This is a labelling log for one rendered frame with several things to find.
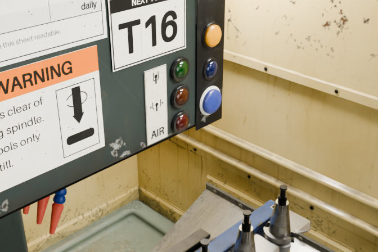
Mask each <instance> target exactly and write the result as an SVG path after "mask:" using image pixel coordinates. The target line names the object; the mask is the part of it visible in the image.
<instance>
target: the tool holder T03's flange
mask: <svg viewBox="0 0 378 252"><path fill-rule="evenodd" d="M269 223H270V221H269V222H268V224H267V226H269ZM290 227H291V232H290V234H289V235H288V236H285V237H277V236H274V235H272V234H271V233H270V232H269V230H268V228H267V227H265V226H264V228H263V237H265V238H266V239H267V240H269V241H270V242H273V243H275V244H276V245H278V246H280V250H286V249H289V248H291V245H290V244H289V243H290V242H292V243H294V240H295V239H294V237H295V228H294V227H293V226H292V225H291V224H290Z"/></svg>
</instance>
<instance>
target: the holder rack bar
mask: <svg viewBox="0 0 378 252"><path fill-rule="evenodd" d="M274 205H275V202H274V201H273V200H269V201H267V202H266V203H265V204H263V205H262V206H260V207H259V208H257V209H256V210H255V211H253V212H252V213H251V216H250V220H251V225H252V226H253V230H254V233H255V232H256V233H258V234H259V235H261V234H262V233H263V228H264V226H265V227H267V228H268V226H267V224H268V222H269V221H270V220H271V216H272V212H273V208H274ZM243 219H244V218H243ZM243 219H242V220H243ZM242 220H240V221H239V222H237V223H236V224H234V225H233V226H232V227H230V228H229V229H227V230H226V231H224V232H223V233H221V234H220V235H219V236H217V237H216V238H215V239H213V240H211V241H210V242H209V245H208V249H209V250H210V252H229V251H230V252H233V251H234V248H235V243H236V239H237V234H238V231H239V226H240V225H241V224H242Z"/></svg>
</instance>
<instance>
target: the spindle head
mask: <svg viewBox="0 0 378 252"><path fill-rule="evenodd" d="M105 10H106V25H107V38H103V39H99V40H96V41H93V42H89V43H85V44H81V45H78V46H75V47H71V48H67V49H63V50H60V51H57V52H53V53H49V54H46V55H43V56H38V57H35V58H31V59H28V60H24V61H20V62H17V63H14V64H10V65H6V66H3V67H0V72H3V71H6V70H10V69H14V68H18V67H20V66H24V65H27V64H32V63H34V62H38V61H42V60H45V59H49V58H52V57H56V56H59V55H63V54H66V53H69V52H73V51H77V50H81V49H84V48H87V47H91V46H95V45H97V56H98V69H99V77H100V90H101V104H102V117H103V131H104V139H105V146H104V147H102V148H99V149H97V150H94V151H92V152H90V153H88V154H85V155H83V156H81V157H79V158H77V159H74V160H72V161H70V162H68V163H65V164H63V165H60V166H58V167H56V168H54V169H51V170H49V171H47V172H45V173H42V174H40V175H38V176H36V177H34V178H31V179H29V180H27V181H25V182H22V183H20V184H17V185H15V186H13V187H11V188H8V189H6V190H4V191H2V192H0V219H2V218H4V217H6V216H8V215H10V214H13V213H15V212H17V211H19V210H21V209H23V208H25V207H27V206H29V205H31V204H33V203H36V202H37V201H40V200H42V199H44V198H46V197H48V196H51V195H53V194H55V193H57V192H59V191H61V190H63V189H65V188H67V187H69V186H71V185H73V184H75V183H78V182H80V181H82V180H84V179H86V178H88V177H90V176H92V175H94V174H96V173H98V172H101V171H103V170H105V169H107V168H109V167H111V166H113V165H115V164H117V163H119V162H121V161H123V160H126V159H128V158H130V157H132V156H134V155H136V154H139V153H140V152H142V151H145V150H147V149H149V148H150V147H153V146H155V145H157V144H159V143H161V142H164V141H166V140H168V139H170V138H172V137H174V136H176V135H178V133H175V132H174V131H173V130H172V120H173V118H174V116H175V115H176V114H177V113H178V112H180V111H182V110H183V111H186V112H188V113H189V115H190V123H189V125H188V127H187V129H186V130H188V129H191V128H193V127H195V126H196V0H186V48H184V49H180V50H178V51H175V52H172V53H169V54H166V55H163V56H160V57H157V58H153V59H151V60H148V61H145V62H142V63H139V64H136V65H133V66H130V67H126V68H124V69H121V70H118V71H115V72H112V67H111V51H110V36H109V20H108V11H107V0H105ZM179 57H185V58H187V59H188V60H189V62H190V71H189V74H188V76H187V77H186V78H185V79H184V80H182V81H180V82H177V81H175V80H173V78H172V76H171V68H172V65H173V62H175V60H176V59H177V58H179ZM165 64H166V86H167V114H168V136H167V137H166V138H163V139H161V140H159V141H157V142H155V143H153V144H151V145H149V146H147V140H146V113H145V86H144V71H147V70H150V69H153V68H156V67H158V66H161V65H165ZM181 84H184V85H186V86H188V88H189V89H190V97H189V100H188V102H187V103H186V104H185V105H184V107H182V108H176V107H174V106H173V105H172V101H171V98H172V93H173V91H174V90H175V88H176V87H177V86H179V85H181ZM186 130H185V131H186Z"/></svg>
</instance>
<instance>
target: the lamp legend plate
mask: <svg viewBox="0 0 378 252"><path fill-rule="evenodd" d="M144 86H145V113H146V140H147V146H149V145H151V144H153V143H155V142H157V141H159V140H162V139H163V138H166V137H167V136H168V114H167V65H166V64H165V65H161V66H158V67H156V68H153V69H150V70H147V71H144Z"/></svg>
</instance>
